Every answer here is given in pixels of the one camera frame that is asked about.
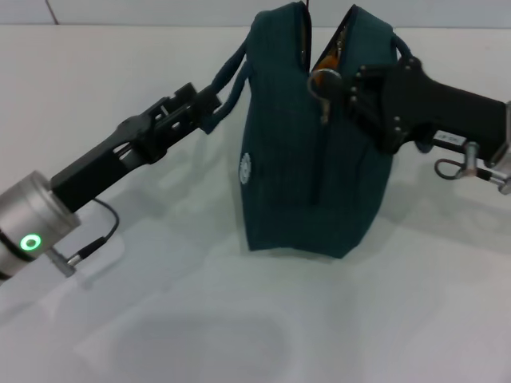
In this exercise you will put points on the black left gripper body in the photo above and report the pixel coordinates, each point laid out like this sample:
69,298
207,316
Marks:
100,167

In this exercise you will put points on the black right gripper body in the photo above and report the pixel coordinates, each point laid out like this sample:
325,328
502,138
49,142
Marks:
439,107

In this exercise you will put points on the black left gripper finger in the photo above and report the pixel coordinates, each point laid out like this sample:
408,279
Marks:
187,101
179,133

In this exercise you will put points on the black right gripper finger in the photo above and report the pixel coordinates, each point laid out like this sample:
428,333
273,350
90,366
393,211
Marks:
371,115
367,80

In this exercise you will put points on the yellow orange pear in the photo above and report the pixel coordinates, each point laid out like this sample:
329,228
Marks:
325,64

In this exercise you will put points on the dark teal insulated lunch bag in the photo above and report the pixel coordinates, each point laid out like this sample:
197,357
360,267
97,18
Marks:
287,179

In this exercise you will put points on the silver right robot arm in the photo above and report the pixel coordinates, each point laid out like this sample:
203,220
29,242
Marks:
503,159

